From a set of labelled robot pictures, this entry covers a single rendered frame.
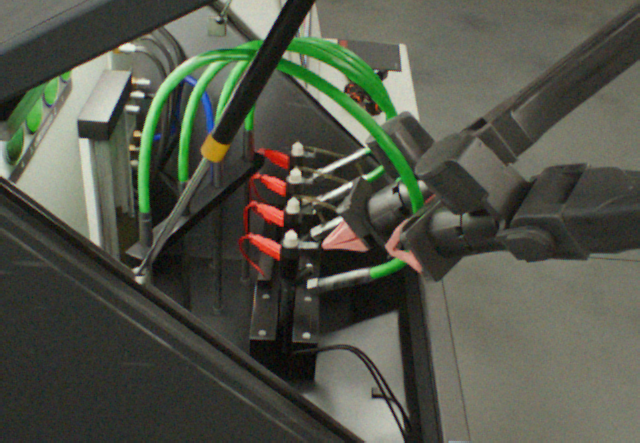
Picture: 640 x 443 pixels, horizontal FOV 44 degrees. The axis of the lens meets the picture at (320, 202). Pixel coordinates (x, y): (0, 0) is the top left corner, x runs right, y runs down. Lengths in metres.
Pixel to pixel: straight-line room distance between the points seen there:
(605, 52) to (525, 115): 0.12
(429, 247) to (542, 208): 0.18
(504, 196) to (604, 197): 0.11
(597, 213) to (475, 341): 1.98
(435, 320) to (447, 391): 0.14
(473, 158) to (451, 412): 0.49
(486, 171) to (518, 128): 0.24
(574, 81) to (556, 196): 0.30
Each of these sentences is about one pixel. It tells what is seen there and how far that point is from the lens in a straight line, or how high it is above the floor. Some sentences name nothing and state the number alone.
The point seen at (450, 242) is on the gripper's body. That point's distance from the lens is 0.83.
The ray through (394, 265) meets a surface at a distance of 0.94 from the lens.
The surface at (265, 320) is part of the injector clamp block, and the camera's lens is 1.18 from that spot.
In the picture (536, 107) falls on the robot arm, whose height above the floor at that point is 1.37.
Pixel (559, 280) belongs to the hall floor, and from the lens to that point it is 2.99.
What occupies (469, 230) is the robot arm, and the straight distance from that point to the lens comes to 0.80.
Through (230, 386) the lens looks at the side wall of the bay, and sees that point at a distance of 0.78.
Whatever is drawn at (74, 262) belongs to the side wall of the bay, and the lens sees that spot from 0.71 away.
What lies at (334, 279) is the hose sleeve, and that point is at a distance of 0.99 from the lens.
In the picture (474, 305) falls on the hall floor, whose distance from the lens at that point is 2.78.
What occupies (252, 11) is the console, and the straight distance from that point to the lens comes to 1.31.
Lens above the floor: 1.79
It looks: 35 degrees down
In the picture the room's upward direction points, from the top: 5 degrees clockwise
